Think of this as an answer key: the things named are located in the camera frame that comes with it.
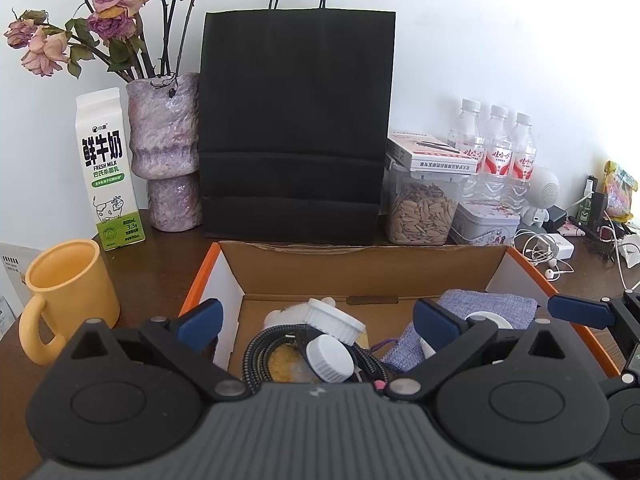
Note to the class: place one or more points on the white box on container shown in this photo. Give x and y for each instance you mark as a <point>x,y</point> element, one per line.
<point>421,152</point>

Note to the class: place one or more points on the white wired earphones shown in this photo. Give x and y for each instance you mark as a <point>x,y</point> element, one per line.
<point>531,246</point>

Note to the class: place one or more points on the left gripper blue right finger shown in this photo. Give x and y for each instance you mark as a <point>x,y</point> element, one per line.
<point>437,326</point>

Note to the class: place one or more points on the purple textured vase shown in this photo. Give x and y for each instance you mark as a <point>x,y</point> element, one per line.
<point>163,119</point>

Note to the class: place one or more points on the water bottle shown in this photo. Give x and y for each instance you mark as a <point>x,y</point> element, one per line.
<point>524,154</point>
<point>465,134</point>
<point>494,169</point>

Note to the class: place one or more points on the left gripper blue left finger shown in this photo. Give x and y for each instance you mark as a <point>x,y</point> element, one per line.
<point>200,326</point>

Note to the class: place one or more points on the clear seed container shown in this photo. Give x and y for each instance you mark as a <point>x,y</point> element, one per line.
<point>420,205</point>

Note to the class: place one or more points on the right water bottle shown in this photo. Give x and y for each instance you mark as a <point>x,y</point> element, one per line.
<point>524,154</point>

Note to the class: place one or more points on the white round robot figure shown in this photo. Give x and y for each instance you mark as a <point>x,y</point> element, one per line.
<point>541,195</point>

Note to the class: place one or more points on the white ribbed round lid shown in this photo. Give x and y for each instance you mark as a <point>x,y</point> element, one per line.
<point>330,320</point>

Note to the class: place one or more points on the red cardboard box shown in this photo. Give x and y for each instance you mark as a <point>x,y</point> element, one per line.
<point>376,284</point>

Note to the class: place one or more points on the middle water bottle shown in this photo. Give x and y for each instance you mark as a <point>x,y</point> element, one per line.
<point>494,169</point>

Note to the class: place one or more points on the colorful snack packet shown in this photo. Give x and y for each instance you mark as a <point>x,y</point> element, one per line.
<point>618,188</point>

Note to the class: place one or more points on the white green milk carton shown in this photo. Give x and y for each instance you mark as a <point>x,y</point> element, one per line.
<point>102,147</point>

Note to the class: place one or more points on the left water bottle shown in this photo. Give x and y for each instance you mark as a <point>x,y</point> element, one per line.
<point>465,134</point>

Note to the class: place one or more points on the dried pink rose bouquet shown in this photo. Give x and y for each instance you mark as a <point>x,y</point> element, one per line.
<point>111,31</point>

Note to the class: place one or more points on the yellow ceramic mug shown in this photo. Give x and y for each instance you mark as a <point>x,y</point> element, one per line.
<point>69,284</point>

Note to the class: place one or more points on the white power adapter with cable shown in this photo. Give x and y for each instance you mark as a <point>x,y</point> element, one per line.
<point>626,253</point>

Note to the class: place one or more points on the white charger block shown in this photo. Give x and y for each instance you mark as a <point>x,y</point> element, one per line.
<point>559,247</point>

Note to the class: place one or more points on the decorated metal tin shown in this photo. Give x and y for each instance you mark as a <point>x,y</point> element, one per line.
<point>479,223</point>

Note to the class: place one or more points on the purple fabric pouch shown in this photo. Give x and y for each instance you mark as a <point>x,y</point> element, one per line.
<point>506,310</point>

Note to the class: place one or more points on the white yellow plush toy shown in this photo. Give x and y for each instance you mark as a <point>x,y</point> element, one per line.
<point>286,363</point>

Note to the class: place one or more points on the black charger plug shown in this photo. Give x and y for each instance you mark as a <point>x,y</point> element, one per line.
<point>557,217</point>

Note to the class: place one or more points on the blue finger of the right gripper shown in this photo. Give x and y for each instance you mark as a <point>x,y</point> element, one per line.
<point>594,314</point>

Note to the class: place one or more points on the white round lidded jar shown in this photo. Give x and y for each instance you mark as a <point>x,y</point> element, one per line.
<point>329,359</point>

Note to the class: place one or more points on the black paper bag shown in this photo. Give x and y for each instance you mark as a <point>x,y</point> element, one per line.
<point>293,110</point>

